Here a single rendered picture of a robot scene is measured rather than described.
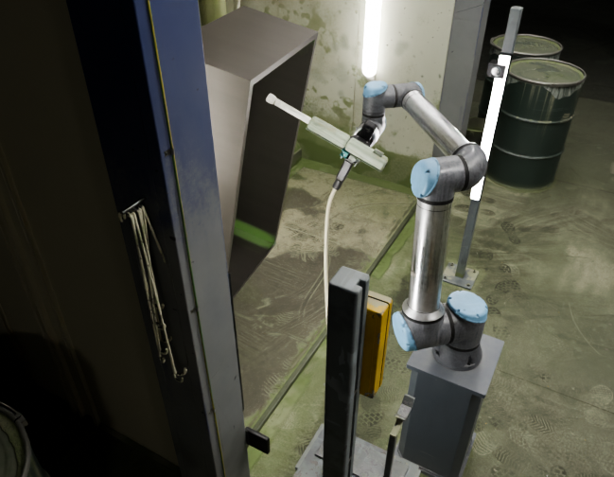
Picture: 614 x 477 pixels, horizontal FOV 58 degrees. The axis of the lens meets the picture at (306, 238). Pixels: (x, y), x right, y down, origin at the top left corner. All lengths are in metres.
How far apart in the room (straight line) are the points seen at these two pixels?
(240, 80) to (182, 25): 0.75
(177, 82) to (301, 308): 2.24
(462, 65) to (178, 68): 2.91
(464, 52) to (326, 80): 1.06
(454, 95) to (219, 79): 2.32
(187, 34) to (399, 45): 2.92
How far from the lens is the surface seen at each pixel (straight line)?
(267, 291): 3.39
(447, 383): 2.21
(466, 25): 3.86
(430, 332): 2.03
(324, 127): 1.97
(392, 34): 4.03
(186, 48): 1.23
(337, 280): 1.00
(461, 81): 3.96
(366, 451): 1.78
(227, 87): 1.97
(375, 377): 1.21
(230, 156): 2.09
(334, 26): 4.20
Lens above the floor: 2.29
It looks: 36 degrees down
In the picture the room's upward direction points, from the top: straight up
